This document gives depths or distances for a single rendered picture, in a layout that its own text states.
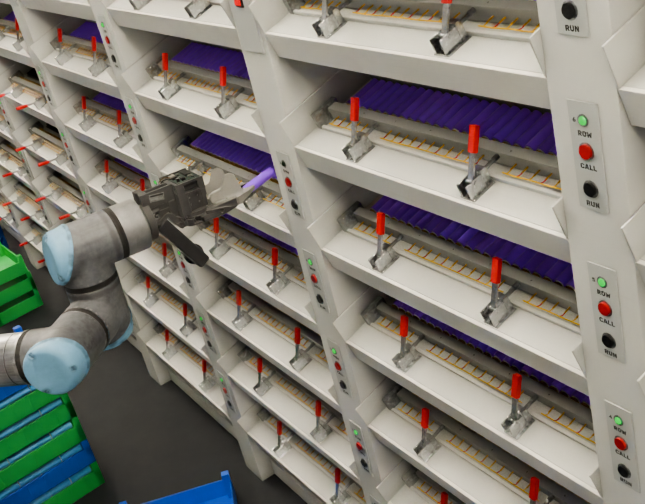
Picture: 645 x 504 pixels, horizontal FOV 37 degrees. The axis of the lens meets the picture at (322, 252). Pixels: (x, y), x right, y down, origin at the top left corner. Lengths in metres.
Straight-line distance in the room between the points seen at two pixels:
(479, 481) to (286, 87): 0.72
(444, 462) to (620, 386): 0.60
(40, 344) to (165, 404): 1.64
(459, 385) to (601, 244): 0.53
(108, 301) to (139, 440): 1.44
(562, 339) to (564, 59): 0.41
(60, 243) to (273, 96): 0.41
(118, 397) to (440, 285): 2.00
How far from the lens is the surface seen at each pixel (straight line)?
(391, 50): 1.25
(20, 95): 3.40
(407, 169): 1.36
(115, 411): 3.21
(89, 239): 1.59
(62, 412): 2.77
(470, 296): 1.39
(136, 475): 2.89
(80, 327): 1.57
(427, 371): 1.59
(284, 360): 2.09
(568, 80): 1.01
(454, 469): 1.69
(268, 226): 1.81
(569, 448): 1.39
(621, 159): 1.00
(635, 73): 0.99
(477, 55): 1.14
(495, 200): 1.22
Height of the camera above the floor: 1.64
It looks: 26 degrees down
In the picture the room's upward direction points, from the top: 15 degrees counter-clockwise
